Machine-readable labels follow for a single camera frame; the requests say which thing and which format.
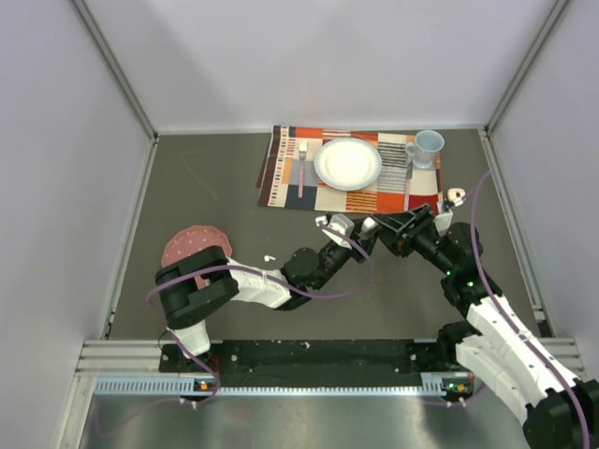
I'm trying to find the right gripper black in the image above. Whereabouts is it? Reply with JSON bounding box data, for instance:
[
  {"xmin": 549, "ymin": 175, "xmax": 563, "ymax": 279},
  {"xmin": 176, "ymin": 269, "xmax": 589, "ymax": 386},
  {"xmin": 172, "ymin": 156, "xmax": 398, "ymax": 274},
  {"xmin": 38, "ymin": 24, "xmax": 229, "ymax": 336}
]
[{"xmin": 371, "ymin": 205, "xmax": 456, "ymax": 276}]

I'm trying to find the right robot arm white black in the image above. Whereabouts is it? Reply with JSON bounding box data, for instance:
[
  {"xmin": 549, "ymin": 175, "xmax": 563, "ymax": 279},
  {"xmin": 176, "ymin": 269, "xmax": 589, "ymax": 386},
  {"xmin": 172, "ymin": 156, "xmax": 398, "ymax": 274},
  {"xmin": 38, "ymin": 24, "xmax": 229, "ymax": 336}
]
[{"xmin": 372, "ymin": 205, "xmax": 598, "ymax": 448}]

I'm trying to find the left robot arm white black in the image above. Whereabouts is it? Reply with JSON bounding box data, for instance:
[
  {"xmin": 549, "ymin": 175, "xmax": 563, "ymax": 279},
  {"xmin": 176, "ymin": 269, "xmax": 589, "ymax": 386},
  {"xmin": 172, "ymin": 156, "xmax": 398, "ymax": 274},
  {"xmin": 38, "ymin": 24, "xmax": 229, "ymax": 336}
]
[{"xmin": 146, "ymin": 235, "xmax": 376, "ymax": 371}]

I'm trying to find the white round plate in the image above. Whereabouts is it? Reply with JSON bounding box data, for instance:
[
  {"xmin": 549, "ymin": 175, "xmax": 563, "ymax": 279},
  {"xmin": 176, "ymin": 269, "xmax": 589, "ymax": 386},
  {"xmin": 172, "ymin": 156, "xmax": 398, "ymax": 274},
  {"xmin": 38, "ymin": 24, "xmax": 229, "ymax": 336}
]
[{"xmin": 314, "ymin": 138, "xmax": 383, "ymax": 191}]

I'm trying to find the light blue mug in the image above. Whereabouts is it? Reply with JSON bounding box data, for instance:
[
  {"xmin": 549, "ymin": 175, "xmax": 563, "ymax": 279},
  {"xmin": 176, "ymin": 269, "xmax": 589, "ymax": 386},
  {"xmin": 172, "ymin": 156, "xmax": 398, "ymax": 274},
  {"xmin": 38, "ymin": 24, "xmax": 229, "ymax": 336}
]
[{"xmin": 405, "ymin": 130, "xmax": 446, "ymax": 169}]

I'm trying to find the patterned orange placemat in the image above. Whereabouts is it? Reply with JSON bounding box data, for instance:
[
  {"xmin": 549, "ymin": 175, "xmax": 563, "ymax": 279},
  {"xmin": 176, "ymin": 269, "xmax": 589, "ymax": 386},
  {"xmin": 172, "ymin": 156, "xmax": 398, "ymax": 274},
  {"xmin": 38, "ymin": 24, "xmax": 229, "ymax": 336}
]
[{"xmin": 258, "ymin": 125, "xmax": 443, "ymax": 213}]

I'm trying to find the pink polka dot plate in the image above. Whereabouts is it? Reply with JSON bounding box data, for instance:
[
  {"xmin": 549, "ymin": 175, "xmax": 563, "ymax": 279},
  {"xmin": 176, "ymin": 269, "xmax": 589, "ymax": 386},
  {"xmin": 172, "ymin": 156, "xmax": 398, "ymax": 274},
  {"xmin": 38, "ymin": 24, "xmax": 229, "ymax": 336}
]
[{"xmin": 160, "ymin": 224, "xmax": 232, "ymax": 280}]

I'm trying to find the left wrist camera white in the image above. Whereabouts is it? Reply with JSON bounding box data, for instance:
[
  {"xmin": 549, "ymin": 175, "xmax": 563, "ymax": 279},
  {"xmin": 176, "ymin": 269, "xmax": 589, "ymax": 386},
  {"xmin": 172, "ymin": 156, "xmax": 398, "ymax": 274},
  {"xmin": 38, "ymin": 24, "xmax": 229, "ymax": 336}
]
[{"xmin": 314, "ymin": 213, "xmax": 355, "ymax": 249}]

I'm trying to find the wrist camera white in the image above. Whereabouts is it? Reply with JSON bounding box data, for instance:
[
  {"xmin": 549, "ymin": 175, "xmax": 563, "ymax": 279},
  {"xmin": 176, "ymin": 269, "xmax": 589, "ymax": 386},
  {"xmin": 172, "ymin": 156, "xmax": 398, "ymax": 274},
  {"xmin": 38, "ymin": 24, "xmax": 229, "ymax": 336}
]
[
  {"xmin": 314, "ymin": 213, "xmax": 355, "ymax": 249},
  {"xmin": 433, "ymin": 196, "xmax": 467, "ymax": 236}
]

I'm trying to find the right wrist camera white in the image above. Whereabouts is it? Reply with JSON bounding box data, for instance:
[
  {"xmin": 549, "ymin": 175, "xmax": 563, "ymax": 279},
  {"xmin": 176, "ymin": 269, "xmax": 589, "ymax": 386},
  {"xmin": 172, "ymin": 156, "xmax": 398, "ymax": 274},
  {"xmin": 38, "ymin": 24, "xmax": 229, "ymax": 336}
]
[{"xmin": 433, "ymin": 196, "xmax": 467, "ymax": 236}]

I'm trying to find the pink handled knife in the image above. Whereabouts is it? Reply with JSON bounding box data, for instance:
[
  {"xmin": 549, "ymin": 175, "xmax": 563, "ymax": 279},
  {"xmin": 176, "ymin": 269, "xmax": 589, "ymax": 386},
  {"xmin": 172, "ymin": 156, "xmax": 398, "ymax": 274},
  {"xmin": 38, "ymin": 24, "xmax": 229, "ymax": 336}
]
[{"xmin": 404, "ymin": 157, "xmax": 413, "ymax": 210}]

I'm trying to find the beige square ring object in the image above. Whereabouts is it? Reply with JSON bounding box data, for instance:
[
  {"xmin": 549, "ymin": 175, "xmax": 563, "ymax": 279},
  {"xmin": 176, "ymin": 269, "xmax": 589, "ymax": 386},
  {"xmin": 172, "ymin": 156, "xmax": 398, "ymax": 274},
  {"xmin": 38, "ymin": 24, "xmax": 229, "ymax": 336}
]
[{"xmin": 446, "ymin": 188, "xmax": 467, "ymax": 203}]

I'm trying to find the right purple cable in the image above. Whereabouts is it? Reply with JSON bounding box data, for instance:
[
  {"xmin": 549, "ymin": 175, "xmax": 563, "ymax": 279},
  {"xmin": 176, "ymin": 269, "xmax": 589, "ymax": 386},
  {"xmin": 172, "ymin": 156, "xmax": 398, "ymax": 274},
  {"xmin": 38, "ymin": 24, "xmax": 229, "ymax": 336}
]
[{"xmin": 444, "ymin": 168, "xmax": 592, "ymax": 449}]

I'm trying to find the purple cable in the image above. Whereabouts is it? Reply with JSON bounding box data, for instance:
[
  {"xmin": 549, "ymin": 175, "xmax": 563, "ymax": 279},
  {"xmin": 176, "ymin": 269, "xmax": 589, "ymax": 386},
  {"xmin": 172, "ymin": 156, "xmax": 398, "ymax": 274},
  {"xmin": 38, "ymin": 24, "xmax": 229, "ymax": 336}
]
[
  {"xmin": 444, "ymin": 168, "xmax": 592, "ymax": 449},
  {"xmin": 147, "ymin": 224, "xmax": 375, "ymax": 408}
]

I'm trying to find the pink handled fork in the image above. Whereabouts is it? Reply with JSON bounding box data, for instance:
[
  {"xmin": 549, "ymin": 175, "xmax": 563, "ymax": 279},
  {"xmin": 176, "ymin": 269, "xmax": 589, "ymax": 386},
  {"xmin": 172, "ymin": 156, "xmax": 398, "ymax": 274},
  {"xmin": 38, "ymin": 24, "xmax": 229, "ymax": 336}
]
[{"xmin": 298, "ymin": 140, "xmax": 308, "ymax": 198}]

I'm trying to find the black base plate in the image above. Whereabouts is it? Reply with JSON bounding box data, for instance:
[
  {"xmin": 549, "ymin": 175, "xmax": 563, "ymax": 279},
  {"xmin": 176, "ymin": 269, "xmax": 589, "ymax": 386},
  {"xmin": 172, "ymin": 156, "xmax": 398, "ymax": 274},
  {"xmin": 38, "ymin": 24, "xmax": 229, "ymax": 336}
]
[{"xmin": 158, "ymin": 339, "xmax": 492, "ymax": 389}]

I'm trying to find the grey cable duct rail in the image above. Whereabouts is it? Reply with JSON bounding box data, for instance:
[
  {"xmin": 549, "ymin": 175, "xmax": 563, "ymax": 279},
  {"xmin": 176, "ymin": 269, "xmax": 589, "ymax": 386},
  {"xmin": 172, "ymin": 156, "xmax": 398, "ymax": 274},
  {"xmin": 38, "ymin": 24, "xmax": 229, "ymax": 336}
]
[{"xmin": 94, "ymin": 376, "xmax": 473, "ymax": 398}]

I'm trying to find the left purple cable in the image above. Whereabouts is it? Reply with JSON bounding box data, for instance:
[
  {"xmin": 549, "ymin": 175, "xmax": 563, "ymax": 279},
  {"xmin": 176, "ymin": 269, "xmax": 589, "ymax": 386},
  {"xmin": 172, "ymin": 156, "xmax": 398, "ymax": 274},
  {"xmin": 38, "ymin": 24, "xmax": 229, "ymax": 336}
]
[{"xmin": 147, "ymin": 224, "xmax": 375, "ymax": 408}]

